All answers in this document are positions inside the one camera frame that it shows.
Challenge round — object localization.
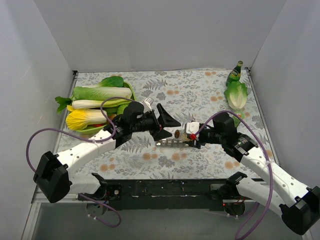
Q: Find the toy brown mushroom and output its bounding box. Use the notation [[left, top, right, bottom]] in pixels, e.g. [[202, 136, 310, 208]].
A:
[[108, 113, 117, 121]]

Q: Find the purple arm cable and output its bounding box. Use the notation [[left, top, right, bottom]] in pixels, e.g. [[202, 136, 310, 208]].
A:
[[25, 96, 148, 228], [194, 109, 275, 240]]

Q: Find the green glass bottle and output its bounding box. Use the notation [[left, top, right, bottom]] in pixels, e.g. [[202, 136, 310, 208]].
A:
[[225, 60, 243, 86]]

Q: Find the toy round green cabbage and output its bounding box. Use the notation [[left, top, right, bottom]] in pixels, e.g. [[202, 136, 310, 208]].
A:
[[116, 104, 129, 115]]

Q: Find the toy white celery stalk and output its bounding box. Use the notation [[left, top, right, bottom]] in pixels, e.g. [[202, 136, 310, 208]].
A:
[[55, 96, 133, 114]]

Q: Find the toy bok choy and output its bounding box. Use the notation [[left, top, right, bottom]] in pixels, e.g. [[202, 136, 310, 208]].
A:
[[88, 76, 124, 88]]

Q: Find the floral table mat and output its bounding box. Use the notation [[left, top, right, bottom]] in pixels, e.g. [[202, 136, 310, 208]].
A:
[[49, 68, 281, 180]]

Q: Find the toy yellow napa cabbage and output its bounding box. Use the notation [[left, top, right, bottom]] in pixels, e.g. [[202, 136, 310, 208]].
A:
[[65, 105, 107, 131]]

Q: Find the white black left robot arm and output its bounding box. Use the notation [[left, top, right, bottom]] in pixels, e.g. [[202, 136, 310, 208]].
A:
[[33, 101, 181, 203]]

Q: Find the toy lettuce head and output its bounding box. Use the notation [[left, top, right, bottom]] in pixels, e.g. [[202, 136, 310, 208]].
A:
[[224, 81, 248, 110]]

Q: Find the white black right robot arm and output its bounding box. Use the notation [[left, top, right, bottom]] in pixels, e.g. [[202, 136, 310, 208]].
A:
[[183, 110, 320, 236]]

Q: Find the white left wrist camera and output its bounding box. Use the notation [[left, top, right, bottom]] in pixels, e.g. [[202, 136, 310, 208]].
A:
[[142, 97, 154, 114]]

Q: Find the clear weekly pill organizer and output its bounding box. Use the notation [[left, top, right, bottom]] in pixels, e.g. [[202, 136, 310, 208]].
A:
[[155, 138, 189, 149]]

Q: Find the toy red pepper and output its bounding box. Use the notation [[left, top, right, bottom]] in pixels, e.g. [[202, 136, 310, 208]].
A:
[[90, 123, 106, 128]]

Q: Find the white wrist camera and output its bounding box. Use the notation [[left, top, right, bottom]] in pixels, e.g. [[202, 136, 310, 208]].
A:
[[142, 97, 154, 114], [184, 121, 200, 140]]

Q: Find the green plastic tray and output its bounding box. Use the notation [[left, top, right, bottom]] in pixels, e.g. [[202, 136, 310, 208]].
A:
[[71, 83, 135, 132]]

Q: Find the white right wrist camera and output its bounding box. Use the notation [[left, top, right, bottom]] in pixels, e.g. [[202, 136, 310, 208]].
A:
[[184, 121, 200, 140]]

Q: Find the clear pill bottle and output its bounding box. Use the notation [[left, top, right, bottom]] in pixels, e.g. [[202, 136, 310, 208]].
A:
[[174, 129, 190, 142]]

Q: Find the toy green napa cabbage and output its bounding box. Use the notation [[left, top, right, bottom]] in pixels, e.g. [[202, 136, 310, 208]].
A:
[[72, 86, 132, 101]]

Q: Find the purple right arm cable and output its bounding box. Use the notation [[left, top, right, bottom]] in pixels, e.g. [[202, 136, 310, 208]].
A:
[[194, 109, 275, 240]]

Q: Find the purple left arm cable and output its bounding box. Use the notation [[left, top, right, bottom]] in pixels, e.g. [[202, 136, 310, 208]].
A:
[[25, 96, 148, 228]]

